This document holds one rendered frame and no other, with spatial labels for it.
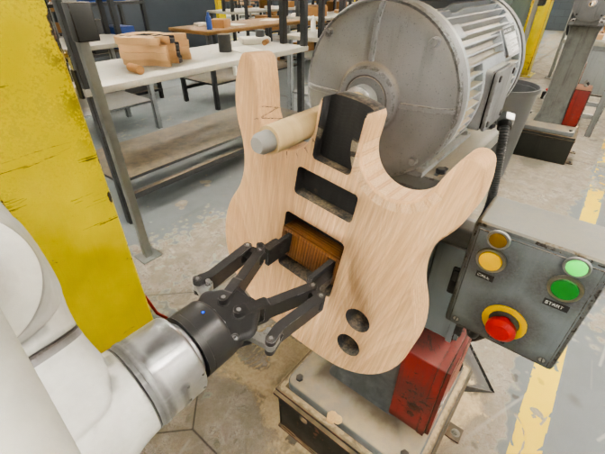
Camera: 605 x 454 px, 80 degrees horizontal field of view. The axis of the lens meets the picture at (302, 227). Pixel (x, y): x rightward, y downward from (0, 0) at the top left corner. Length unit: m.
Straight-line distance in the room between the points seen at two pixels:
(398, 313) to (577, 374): 1.61
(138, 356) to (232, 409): 1.26
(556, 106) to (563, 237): 3.56
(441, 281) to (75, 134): 1.07
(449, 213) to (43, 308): 0.36
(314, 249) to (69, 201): 0.94
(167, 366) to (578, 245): 0.49
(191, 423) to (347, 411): 0.64
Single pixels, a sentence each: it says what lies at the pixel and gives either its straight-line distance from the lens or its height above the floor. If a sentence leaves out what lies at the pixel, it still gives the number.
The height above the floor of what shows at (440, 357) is 0.62.
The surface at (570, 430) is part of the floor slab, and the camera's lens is 1.85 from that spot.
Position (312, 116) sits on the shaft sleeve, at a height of 1.26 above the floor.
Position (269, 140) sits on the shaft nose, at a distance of 0.39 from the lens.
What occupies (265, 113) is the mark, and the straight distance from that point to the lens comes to 0.50.
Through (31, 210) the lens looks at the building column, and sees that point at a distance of 1.27.
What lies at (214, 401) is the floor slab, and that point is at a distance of 1.65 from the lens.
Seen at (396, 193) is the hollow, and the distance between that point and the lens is 0.43.
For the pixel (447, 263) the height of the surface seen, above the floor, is 0.88.
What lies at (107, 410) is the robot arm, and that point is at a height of 1.12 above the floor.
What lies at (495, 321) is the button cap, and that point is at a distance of 0.60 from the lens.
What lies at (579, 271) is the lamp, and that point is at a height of 1.10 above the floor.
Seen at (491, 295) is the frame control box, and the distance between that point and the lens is 0.61.
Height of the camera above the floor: 1.39
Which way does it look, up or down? 34 degrees down
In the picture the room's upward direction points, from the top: straight up
